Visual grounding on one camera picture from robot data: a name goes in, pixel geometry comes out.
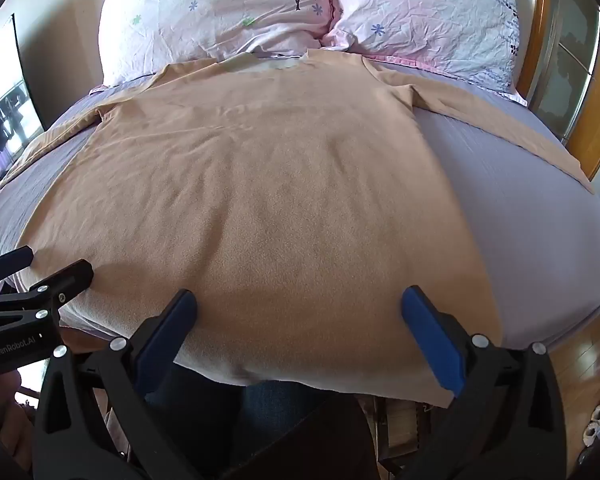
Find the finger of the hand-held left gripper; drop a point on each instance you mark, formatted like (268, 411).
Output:
(67, 277)
(10, 261)

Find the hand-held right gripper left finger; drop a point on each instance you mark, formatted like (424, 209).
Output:
(169, 336)

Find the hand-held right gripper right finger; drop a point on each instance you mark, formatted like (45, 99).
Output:
(430, 345)

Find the tan long-sleeve shirt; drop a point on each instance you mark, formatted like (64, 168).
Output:
(280, 185)

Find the person's blue jeans leg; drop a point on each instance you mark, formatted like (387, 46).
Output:
(270, 405)

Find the pink tree print pillow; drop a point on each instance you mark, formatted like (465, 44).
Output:
(205, 10)

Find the wooden headboard with glass panels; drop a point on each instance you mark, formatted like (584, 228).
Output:
(542, 35)

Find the pink flower print pillow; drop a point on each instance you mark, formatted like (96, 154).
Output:
(430, 15)

